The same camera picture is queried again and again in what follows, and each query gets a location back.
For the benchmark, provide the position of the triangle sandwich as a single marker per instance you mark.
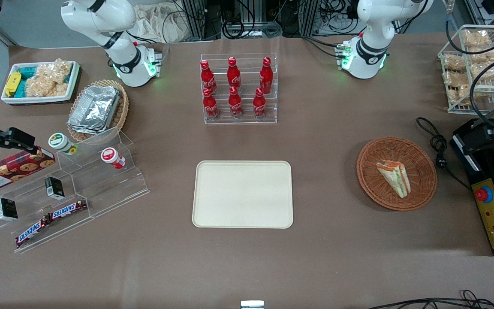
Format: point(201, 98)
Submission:
point(395, 177)

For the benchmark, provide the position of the cream plastic tray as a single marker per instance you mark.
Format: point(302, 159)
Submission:
point(242, 195)

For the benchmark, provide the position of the clear acrylic stepped stand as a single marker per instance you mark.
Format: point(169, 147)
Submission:
point(101, 189)

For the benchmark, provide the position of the red cola bottle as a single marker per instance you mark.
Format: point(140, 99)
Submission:
point(259, 104)
point(210, 105)
point(233, 74)
point(266, 76)
point(235, 104)
point(208, 77)

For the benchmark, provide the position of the foil containers in basket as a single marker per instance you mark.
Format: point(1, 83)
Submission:
point(122, 111)

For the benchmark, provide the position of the teal snack packet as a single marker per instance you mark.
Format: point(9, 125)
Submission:
point(21, 89)
point(27, 71)

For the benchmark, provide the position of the white plastic snack bin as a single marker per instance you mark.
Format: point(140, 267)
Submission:
point(37, 100)

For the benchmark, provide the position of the green lid yogurt cup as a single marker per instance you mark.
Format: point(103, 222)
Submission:
point(60, 142)

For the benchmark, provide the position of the red tartan cookie box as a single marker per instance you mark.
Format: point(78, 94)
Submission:
point(11, 171)

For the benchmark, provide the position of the aluminium frame post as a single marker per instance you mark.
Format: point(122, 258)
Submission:
point(197, 17)
point(309, 17)

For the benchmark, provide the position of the clear acrylic bottle rack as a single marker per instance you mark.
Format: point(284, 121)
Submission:
point(247, 121)

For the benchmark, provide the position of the yellow snack packet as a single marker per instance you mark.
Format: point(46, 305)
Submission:
point(13, 83)

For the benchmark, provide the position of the beige cloth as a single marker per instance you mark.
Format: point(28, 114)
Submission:
point(157, 23)

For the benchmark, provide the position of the clear bag rice crackers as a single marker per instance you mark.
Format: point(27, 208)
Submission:
point(43, 88)
point(56, 71)

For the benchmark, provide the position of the aluminium foil container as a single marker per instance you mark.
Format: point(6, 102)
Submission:
point(94, 109)

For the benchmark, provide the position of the red lid yogurt cup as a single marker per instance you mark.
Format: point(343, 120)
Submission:
point(110, 156)

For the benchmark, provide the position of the round brown wicker basket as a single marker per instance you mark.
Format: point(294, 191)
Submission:
point(371, 180)

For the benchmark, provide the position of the black yellow control box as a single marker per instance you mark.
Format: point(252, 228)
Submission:
point(493, 214)

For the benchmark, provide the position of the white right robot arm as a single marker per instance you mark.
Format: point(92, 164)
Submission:
point(120, 51)

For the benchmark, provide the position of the snickers chocolate bar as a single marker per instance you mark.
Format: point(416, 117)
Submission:
point(67, 209)
point(32, 232)

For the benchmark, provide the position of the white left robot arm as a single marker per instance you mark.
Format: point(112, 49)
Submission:
point(371, 43)

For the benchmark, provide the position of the small black box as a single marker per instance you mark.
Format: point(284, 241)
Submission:
point(7, 209)
point(54, 187)

